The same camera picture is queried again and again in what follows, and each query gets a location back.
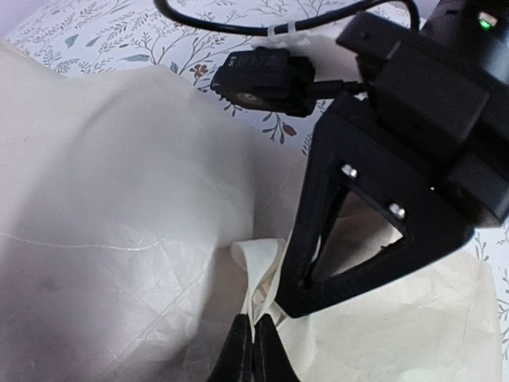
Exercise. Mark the peach wrapping paper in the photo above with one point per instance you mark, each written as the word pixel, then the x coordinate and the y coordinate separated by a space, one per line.
pixel 121 195

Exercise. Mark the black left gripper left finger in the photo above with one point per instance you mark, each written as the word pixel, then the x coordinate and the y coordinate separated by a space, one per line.
pixel 234 363

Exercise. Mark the floral tablecloth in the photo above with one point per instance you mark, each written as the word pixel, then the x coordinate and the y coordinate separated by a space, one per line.
pixel 76 38

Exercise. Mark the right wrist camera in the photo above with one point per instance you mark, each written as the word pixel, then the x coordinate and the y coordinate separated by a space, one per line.
pixel 267 80

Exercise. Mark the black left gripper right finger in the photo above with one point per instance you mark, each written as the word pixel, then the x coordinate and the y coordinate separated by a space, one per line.
pixel 270 361

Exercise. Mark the cream ribbon bow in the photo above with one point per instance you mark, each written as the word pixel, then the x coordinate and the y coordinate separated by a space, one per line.
pixel 262 261

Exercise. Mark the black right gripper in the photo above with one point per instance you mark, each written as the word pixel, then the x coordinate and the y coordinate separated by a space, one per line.
pixel 428 147

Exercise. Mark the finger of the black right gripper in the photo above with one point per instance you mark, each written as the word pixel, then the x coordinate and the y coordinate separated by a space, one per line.
pixel 324 190
pixel 358 278

